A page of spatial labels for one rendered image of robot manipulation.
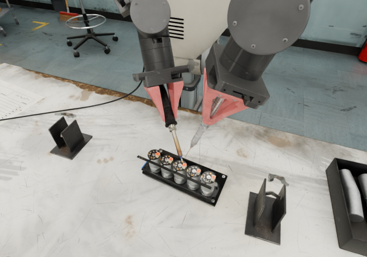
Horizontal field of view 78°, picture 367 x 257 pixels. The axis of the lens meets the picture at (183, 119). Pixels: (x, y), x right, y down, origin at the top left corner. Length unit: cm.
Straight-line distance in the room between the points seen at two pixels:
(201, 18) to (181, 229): 52
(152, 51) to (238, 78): 19
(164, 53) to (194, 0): 29
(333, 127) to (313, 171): 142
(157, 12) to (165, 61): 10
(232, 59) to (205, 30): 42
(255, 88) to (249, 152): 29
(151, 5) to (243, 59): 16
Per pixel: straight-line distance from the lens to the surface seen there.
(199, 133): 37
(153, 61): 42
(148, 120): 60
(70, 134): 55
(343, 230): 48
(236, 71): 28
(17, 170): 61
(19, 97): 83
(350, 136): 196
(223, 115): 33
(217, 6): 67
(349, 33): 305
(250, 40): 19
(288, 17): 19
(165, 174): 45
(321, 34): 302
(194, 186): 44
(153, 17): 36
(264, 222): 46
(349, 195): 53
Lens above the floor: 116
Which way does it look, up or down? 42 degrees down
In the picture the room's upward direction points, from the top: straight up
